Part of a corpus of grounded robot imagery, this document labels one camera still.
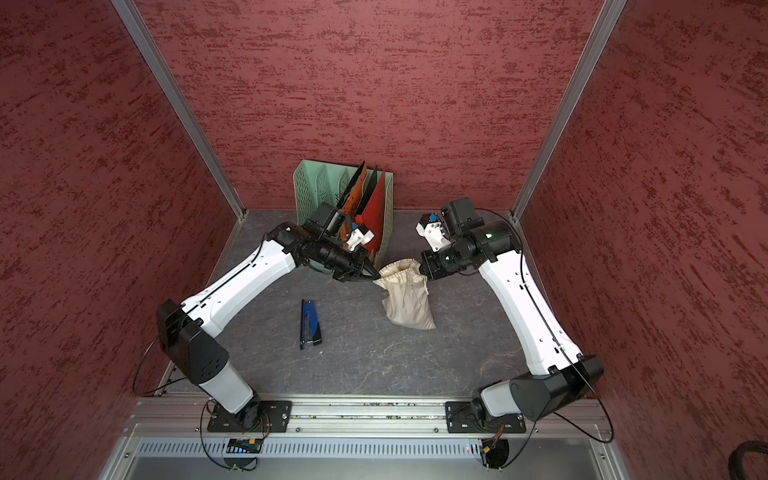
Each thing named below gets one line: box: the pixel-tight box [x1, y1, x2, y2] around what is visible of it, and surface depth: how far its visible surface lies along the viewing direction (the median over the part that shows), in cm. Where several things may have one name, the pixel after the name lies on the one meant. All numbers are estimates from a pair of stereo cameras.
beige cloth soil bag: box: [373, 258, 436, 330], surface depth 74 cm
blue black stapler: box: [300, 299, 322, 350], surface depth 89 cm
